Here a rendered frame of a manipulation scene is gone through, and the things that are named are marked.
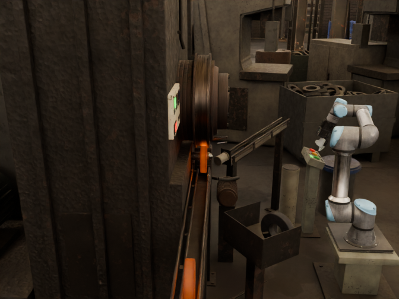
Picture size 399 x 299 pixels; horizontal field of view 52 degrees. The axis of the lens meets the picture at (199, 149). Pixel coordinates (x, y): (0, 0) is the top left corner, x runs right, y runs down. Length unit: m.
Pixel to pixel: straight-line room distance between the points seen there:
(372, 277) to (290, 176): 0.81
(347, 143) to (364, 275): 0.76
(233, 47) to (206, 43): 0.31
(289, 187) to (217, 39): 2.35
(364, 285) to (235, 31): 3.06
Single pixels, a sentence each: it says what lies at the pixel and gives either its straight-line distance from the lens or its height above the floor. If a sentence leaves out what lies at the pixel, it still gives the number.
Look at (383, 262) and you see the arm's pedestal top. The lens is 2.46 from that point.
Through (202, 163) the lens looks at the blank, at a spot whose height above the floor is 0.81.
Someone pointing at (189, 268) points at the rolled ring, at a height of 0.78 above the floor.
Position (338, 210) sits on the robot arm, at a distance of 2.38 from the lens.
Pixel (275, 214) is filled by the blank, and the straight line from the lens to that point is 1.74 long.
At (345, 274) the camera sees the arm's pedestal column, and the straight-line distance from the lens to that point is 2.53.
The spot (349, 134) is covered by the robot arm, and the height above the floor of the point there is 0.93.
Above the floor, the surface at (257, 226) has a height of 0.61.
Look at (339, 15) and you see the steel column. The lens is 10.87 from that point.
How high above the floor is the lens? 1.56
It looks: 19 degrees down
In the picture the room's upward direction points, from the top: straight up
